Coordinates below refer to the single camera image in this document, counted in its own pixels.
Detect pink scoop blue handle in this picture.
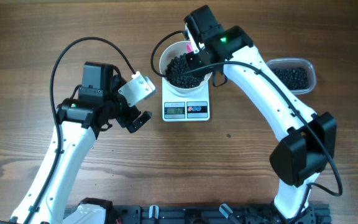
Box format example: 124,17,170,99
186,44,193,53

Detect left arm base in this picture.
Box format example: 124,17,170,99
63,197,122,224

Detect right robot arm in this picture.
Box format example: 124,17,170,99
184,5,343,223

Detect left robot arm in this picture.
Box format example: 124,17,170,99
9,62,156,223

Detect black beans in bowl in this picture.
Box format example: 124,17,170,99
165,54,205,88

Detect white plastic bowl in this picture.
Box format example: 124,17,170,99
159,40,212,95

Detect white digital kitchen scale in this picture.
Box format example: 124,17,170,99
162,75,210,122

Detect clear plastic container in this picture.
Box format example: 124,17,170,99
267,58,316,95

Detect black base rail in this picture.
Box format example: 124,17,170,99
63,203,332,224

